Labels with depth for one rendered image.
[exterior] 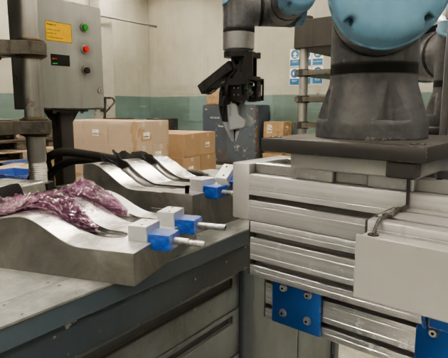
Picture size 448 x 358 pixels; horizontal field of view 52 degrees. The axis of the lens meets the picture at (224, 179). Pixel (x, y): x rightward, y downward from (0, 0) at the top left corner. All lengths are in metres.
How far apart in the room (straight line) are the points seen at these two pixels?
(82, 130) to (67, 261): 4.73
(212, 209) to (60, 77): 0.96
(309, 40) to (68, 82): 3.70
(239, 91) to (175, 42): 8.87
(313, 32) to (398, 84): 4.58
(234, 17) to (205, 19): 8.39
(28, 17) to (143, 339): 1.08
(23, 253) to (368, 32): 0.65
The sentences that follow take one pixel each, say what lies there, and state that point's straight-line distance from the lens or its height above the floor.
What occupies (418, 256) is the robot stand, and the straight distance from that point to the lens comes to 0.48.
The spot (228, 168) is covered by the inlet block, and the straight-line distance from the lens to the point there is 1.13.
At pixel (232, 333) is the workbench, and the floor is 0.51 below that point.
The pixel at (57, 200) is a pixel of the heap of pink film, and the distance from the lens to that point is 0.88.
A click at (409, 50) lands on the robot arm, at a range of 0.64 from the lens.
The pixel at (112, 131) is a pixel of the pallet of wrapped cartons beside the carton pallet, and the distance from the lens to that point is 5.15.
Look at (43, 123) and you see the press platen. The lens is 1.60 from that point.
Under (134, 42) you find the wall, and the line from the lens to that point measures 10.18.
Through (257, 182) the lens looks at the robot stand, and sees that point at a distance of 0.70.
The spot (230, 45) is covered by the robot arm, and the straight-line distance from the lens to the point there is 1.09.
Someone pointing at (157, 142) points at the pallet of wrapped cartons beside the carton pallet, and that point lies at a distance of 5.22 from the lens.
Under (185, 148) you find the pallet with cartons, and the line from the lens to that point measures 5.74.
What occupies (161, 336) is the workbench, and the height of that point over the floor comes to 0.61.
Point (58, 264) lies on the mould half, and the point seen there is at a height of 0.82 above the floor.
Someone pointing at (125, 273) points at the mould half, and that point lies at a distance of 0.75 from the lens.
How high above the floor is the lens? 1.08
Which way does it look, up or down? 9 degrees down
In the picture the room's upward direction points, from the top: straight up
